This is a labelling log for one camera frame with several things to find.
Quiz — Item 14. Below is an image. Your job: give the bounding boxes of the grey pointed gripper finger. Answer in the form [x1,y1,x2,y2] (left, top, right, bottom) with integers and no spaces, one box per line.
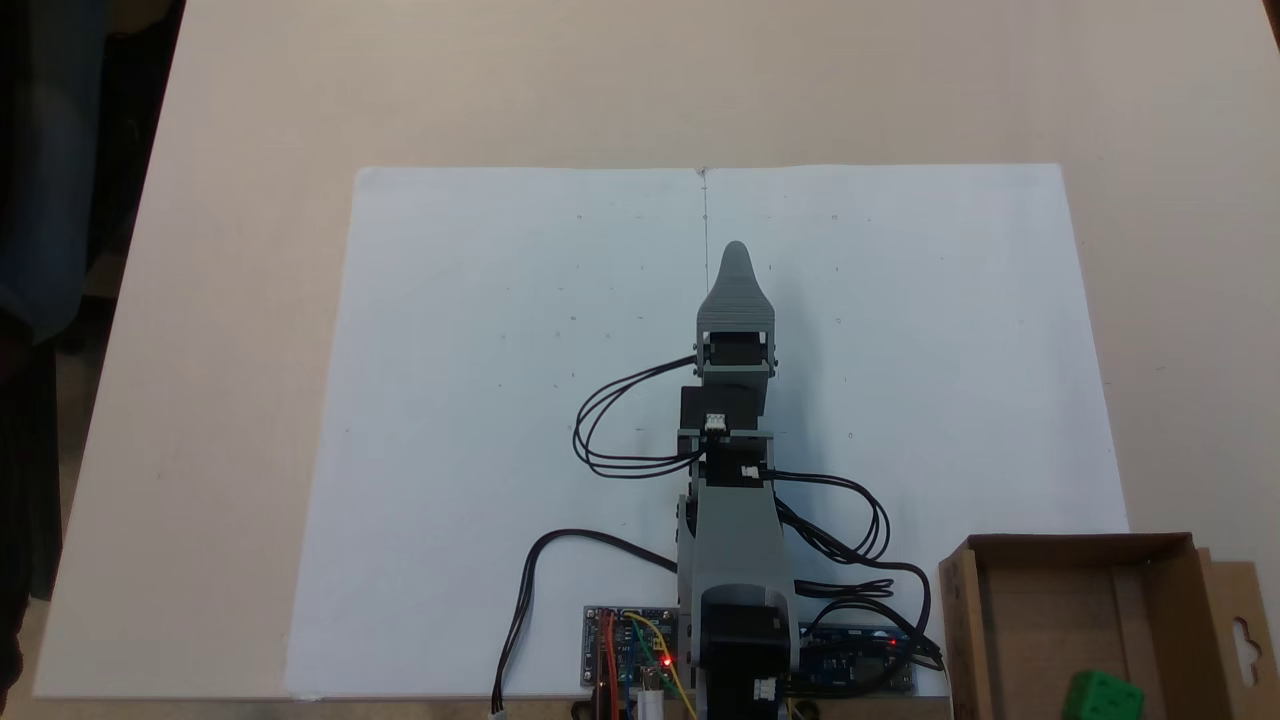
[697,241,776,336]

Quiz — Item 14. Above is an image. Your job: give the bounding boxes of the green dice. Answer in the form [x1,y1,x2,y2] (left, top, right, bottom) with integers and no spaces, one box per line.
[1062,670,1144,720]

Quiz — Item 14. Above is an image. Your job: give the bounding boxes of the white paper sheet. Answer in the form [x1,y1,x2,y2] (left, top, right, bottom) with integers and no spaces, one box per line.
[283,165,713,701]
[703,162,1131,699]

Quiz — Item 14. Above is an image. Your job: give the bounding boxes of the long blue circuit board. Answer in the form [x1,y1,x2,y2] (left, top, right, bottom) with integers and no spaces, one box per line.
[798,624,917,695]

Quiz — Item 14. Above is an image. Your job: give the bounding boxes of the brown cardboard box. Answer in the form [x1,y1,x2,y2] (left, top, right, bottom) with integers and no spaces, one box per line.
[938,532,1280,720]

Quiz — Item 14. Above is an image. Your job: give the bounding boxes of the dark blue chair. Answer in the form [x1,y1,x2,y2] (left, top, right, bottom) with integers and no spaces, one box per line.
[0,0,111,691]

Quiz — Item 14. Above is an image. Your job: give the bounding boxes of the thin black servo cable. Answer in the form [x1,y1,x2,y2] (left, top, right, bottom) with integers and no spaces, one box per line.
[795,560,946,673]
[770,470,893,563]
[573,355,706,479]

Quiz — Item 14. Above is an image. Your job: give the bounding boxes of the small circuit board with wires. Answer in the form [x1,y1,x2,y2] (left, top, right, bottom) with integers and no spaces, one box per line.
[583,605,681,691]

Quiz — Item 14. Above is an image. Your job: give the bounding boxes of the red jumper wire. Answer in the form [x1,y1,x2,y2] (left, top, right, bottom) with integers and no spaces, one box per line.
[598,612,619,720]

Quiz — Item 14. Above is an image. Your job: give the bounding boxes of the black cable with white plug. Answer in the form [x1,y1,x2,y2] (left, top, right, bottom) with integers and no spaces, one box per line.
[490,530,681,717]

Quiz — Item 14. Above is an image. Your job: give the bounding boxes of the yellow jumper wire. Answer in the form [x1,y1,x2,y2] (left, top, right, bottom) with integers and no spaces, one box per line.
[622,610,698,720]

